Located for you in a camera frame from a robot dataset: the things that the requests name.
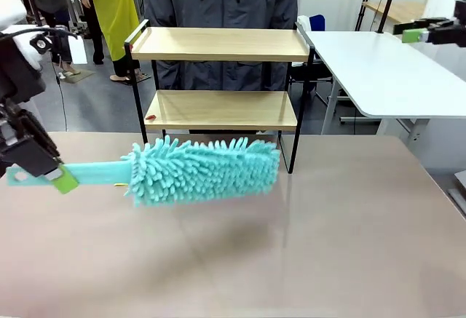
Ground blue chair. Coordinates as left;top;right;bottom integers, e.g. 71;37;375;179
298;14;326;33

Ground wooden shelf with black frame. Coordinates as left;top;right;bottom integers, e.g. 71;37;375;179
123;19;316;175

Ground teal microfibre duster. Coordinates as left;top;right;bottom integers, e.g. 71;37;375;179
6;135;282;209

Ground white flat panel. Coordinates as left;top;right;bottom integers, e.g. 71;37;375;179
68;36;88;65

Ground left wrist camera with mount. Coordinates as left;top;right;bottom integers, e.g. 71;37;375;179
29;33;52;55

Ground grey floor mat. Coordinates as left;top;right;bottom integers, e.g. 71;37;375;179
58;67;96;85

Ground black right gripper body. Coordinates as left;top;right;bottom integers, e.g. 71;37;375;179
431;18;466;48

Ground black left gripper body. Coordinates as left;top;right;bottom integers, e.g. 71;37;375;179
0;38;47;115

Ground large white table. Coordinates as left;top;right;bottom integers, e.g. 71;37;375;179
295;23;466;151

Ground light wooden table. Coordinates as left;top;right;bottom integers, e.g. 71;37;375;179
362;1;427;30

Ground aluminium profile frame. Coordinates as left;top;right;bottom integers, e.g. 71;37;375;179
446;172;466;221

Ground person in yellow apron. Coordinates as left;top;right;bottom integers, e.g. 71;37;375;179
67;0;143;86

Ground person in dark clothes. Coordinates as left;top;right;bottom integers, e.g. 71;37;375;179
22;0;76;75

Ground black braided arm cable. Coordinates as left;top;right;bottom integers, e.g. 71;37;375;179
0;27;79;132

